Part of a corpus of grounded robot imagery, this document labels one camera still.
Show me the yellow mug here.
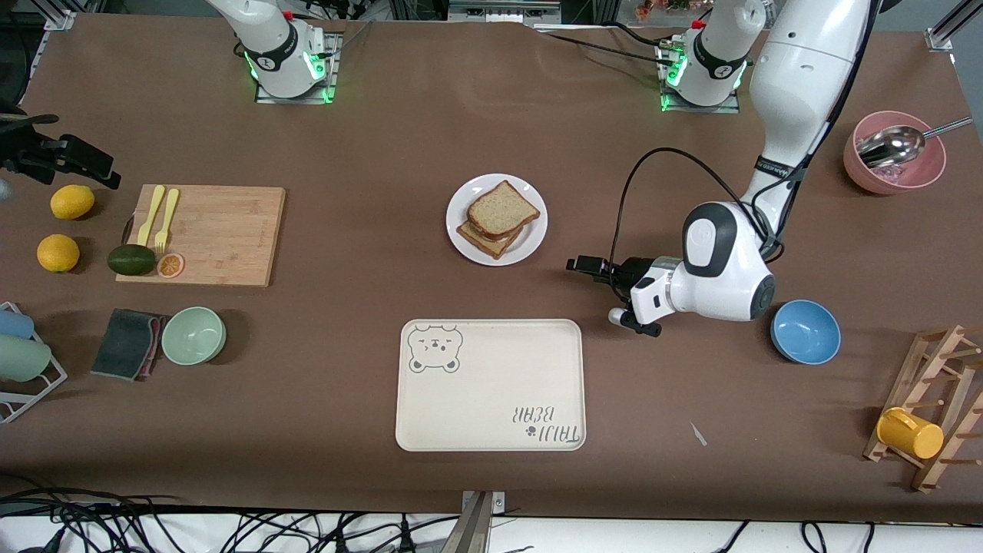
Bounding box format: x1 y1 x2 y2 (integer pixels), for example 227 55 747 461
876 407 945 460

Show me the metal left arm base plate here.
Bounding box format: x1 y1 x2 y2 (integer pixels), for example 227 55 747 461
657 38 742 114

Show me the pale green bowl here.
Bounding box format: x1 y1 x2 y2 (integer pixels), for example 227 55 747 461
161 306 227 366

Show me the toast slice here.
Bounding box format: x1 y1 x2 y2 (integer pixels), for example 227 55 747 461
456 219 531 260

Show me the black cable on table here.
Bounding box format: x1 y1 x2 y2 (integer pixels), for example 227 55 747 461
538 27 677 70

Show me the white wire rack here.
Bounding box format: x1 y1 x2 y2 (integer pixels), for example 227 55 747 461
0 301 68 425

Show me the white round plate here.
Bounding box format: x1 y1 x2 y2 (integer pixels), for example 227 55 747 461
445 174 548 267

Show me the yellow plastic fork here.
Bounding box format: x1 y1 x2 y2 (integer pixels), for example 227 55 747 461
154 189 180 254

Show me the grey folded cloth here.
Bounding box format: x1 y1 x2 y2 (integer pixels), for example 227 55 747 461
91 309 168 382

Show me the cream bear print tray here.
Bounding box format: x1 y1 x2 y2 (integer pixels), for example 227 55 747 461
395 319 587 452

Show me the wooden cutting board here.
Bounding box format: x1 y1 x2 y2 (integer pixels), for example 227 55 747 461
115 184 286 288

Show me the plain brown bread slice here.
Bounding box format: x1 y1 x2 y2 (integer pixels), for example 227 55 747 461
467 180 541 239

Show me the metal bracket at table edge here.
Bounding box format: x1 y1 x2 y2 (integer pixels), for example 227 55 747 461
453 490 506 553

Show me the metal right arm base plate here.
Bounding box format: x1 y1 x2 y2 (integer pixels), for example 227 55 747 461
255 31 340 104

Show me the wooden mug rack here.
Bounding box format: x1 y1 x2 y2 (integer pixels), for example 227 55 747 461
862 324 983 493

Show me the green avocado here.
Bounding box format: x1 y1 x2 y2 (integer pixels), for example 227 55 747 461
107 244 157 276

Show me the black floor cable bundle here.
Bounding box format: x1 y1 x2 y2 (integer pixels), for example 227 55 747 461
0 488 462 553

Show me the blue bowl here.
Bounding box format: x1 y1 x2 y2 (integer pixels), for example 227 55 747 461
770 300 842 365

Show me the yellow lemon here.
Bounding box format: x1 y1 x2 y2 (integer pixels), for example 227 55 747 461
37 234 81 273
50 184 96 220

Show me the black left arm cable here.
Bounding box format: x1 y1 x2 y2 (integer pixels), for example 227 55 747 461
611 0 880 266

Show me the pale green cup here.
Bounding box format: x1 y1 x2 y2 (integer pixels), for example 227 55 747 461
0 336 53 382

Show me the pink bowl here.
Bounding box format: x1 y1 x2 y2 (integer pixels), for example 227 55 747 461
843 111 947 195

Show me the metal spoon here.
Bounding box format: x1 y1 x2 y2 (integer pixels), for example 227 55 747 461
856 117 974 168

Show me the yellow plastic knife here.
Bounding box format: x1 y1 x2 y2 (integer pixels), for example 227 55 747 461
137 185 166 247

